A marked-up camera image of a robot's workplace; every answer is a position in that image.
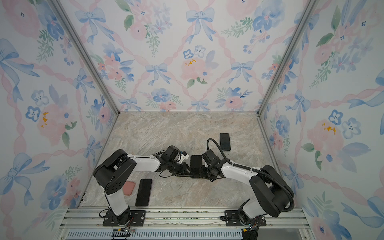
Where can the black phone case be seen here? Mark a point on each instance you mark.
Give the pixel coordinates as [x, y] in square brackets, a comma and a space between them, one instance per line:
[196, 166]

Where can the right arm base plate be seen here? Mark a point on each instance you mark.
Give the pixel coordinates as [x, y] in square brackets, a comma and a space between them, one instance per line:
[233, 218]

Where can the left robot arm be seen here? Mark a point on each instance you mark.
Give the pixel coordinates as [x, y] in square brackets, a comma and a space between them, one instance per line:
[112, 174]

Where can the black smartphone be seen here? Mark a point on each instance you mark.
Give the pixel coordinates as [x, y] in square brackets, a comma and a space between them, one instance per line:
[144, 193]
[225, 141]

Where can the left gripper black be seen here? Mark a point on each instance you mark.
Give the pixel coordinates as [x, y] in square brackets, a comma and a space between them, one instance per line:
[184, 172]

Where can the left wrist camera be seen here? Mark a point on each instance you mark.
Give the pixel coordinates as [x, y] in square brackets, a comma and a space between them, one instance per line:
[173, 154]

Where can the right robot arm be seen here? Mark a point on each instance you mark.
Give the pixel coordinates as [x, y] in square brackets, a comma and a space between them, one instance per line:
[272, 195]

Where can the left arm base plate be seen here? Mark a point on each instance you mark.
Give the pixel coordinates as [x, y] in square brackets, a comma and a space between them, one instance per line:
[133, 218]

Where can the pink phone case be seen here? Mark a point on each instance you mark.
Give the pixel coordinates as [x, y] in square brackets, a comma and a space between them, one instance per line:
[128, 188]

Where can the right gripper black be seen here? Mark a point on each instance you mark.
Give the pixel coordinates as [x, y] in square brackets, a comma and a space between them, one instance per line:
[203, 175]

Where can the aluminium rail frame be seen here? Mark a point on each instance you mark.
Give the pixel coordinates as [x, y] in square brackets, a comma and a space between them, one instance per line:
[195, 223]

